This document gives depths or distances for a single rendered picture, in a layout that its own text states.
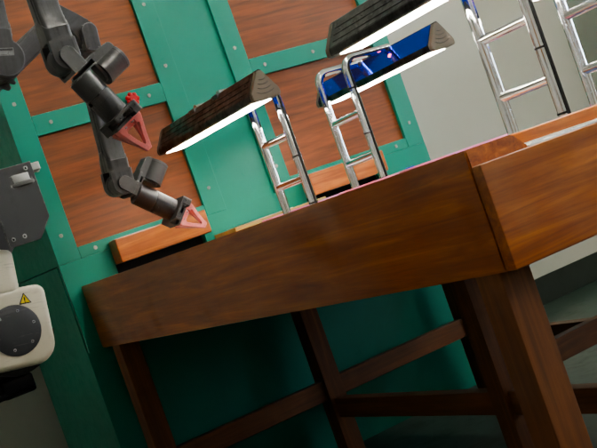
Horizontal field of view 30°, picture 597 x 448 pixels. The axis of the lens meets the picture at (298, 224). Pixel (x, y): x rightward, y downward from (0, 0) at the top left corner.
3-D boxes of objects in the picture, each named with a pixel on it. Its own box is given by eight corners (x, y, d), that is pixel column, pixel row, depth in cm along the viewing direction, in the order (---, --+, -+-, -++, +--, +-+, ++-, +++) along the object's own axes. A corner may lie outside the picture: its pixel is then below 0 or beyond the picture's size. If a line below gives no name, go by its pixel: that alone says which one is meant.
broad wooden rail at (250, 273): (506, 272, 160) (464, 150, 160) (102, 348, 317) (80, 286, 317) (565, 246, 166) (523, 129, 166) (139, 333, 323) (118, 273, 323)
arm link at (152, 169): (103, 190, 282) (116, 185, 274) (119, 149, 285) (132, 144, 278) (144, 210, 287) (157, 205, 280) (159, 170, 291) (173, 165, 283)
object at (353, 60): (396, 210, 302) (341, 54, 302) (358, 221, 320) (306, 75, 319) (449, 190, 312) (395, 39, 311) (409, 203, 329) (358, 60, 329)
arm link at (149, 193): (124, 203, 283) (132, 199, 278) (134, 179, 285) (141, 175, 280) (148, 214, 285) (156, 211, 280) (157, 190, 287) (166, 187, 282)
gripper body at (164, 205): (175, 204, 292) (150, 193, 289) (190, 198, 283) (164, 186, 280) (167, 227, 290) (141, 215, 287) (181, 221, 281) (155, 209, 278)
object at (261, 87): (254, 101, 263) (243, 72, 263) (158, 156, 317) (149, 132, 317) (282, 93, 267) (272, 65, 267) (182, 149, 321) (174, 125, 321)
